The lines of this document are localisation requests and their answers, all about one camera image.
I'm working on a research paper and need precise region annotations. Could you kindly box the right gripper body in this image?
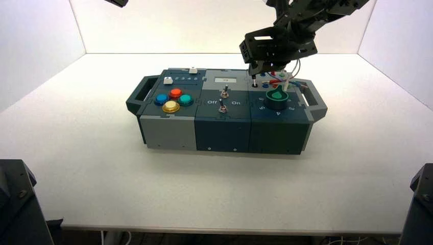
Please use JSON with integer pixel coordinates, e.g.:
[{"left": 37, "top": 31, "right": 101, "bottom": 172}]
[{"left": 239, "top": 25, "right": 319, "bottom": 67}]

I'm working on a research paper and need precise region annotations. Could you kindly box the green rotary knob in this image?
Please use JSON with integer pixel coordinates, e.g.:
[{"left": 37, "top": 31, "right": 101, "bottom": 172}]
[{"left": 265, "top": 84, "right": 290, "bottom": 111}]

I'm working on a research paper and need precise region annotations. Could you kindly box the blue grey control box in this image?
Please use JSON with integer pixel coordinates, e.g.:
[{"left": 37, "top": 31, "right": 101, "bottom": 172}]
[{"left": 126, "top": 67, "right": 328, "bottom": 156}]

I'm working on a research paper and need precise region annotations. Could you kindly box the yellow push button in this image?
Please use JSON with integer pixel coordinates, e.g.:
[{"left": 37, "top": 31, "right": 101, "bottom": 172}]
[{"left": 162, "top": 101, "right": 181, "bottom": 114}]

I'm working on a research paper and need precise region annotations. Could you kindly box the red banana plug wire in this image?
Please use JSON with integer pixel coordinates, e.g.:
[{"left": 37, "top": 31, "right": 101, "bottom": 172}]
[{"left": 261, "top": 70, "right": 285, "bottom": 85}]

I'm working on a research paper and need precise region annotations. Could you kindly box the white banana plug wire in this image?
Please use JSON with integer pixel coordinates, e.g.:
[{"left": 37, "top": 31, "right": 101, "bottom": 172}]
[{"left": 283, "top": 59, "right": 301, "bottom": 92}]

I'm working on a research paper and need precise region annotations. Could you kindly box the blue banana plug wire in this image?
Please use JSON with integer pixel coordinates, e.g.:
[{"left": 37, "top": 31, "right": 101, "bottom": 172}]
[{"left": 265, "top": 71, "right": 307, "bottom": 89}]

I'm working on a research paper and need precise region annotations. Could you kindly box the dark arm base mount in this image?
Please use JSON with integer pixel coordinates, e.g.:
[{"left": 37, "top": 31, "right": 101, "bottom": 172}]
[
  {"left": 0, "top": 159, "right": 55, "bottom": 245},
  {"left": 399, "top": 163, "right": 433, "bottom": 245}
]

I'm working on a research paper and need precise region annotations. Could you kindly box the white cable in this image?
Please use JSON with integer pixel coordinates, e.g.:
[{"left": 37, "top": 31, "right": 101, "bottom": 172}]
[{"left": 100, "top": 231, "right": 133, "bottom": 245}]

